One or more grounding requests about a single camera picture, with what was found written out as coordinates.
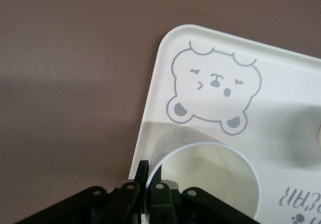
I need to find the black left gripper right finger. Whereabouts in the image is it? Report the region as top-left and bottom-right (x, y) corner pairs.
(149, 163), (183, 224)

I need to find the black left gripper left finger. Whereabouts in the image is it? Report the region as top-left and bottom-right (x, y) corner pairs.
(107, 160), (150, 224)

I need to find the white IKEA cup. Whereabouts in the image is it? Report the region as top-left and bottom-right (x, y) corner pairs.
(144, 141), (260, 224)

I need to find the cream bear print tray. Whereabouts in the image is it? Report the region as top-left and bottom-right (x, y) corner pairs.
(127, 24), (321, 224)

